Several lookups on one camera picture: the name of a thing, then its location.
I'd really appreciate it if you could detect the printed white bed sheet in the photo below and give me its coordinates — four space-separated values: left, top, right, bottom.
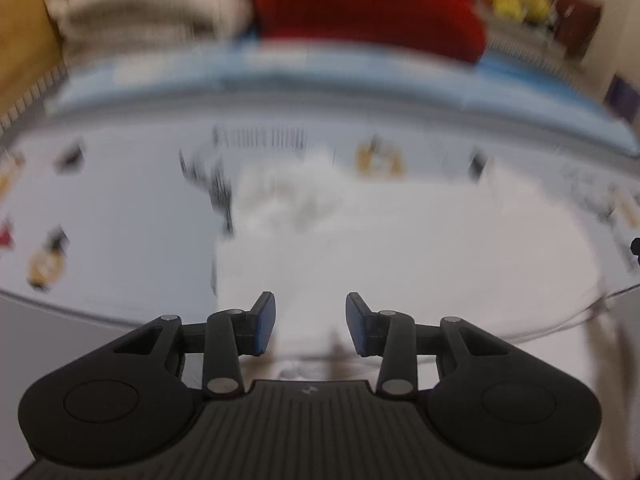
0 110 640 353

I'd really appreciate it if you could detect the brown wooden bed frame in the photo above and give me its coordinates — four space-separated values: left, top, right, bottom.
0 0 68 128

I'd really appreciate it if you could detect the dark red box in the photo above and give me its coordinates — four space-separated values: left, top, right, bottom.
554 0 602 60

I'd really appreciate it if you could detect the red cushion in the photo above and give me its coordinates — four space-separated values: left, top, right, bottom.
254 0 489 64

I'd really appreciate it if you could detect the white garment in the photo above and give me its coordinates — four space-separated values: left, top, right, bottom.
214 150 610 363

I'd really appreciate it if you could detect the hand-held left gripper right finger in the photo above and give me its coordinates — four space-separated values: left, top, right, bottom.
346 292 511 402

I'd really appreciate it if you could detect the beige knitted blanket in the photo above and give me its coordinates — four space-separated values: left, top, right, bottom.
44 0 257 58

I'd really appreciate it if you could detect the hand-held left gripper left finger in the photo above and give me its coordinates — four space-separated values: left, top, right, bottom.
112 291 277 401

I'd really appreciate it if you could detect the light blue blanket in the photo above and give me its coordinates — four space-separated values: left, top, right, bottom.
44 42 640 157

